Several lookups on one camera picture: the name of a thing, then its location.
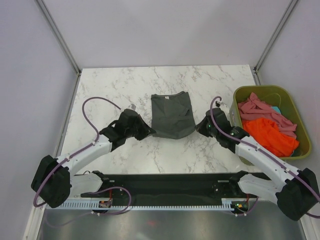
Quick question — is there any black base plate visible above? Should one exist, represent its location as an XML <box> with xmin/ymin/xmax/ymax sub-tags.
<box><xmin>94</xmin><ymin>171</ymin><xmax>254</xmax><ymax>206</ymax></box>

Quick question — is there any orange t shirt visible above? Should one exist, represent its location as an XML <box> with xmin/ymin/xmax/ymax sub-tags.
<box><xmin>242</xmin><ymin>118</ymin><xmax>300</xmax><ymax>158</ymax></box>

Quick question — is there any teal cloth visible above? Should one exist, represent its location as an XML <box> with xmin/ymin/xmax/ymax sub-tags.
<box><xmin>271</xmin><ymin>106</ymin><xmax>281</xmax><ymax>114</ymax></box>

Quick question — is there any olive green plastic bin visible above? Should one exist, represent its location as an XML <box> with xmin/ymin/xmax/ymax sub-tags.
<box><xmin>229</xmin><ymin>85</ymin><xmax>312</xmax><ymax>162</ymax></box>

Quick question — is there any pink t shirt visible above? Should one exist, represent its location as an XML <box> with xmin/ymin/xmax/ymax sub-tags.
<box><xmin>237</xmin><ymin>92</ymin><xmax>297</xmax><ymax>139</ymax></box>

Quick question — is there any dark grey t shirt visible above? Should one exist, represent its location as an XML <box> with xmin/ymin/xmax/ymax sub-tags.
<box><xmin>151</xmin><ymin>91</ymin><xmax>196</xmax><ymax>140</ymax></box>

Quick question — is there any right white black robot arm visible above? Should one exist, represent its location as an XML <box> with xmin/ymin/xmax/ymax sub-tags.
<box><xmin>195</xmin><ymin>115</ymin><xmax>320</xmax><ymax>221</ymax></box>

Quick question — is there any left aluminium frame post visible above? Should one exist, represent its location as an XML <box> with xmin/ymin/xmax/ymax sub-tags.
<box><xmin>33</xmin><ymin>0</ymin><xmax>83</xmax><ymax>75</ymax></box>

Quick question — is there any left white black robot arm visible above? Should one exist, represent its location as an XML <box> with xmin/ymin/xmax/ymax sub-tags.
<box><xmin>31</xmin><ymin>109</ymin><xmax>156</xmax><ymax>208</ymax></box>

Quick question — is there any white slotted cable duct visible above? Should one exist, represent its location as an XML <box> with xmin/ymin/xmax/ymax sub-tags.
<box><xmin>55</xmin><ymin>198</ymin><xmax>248</xmax><ymax>212</ymax></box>

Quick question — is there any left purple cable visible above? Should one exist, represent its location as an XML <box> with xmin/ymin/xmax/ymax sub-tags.
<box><xmin>33</xmin><ymin>96</ymin><xmax>133</xmax><ymax>228</ymax></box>

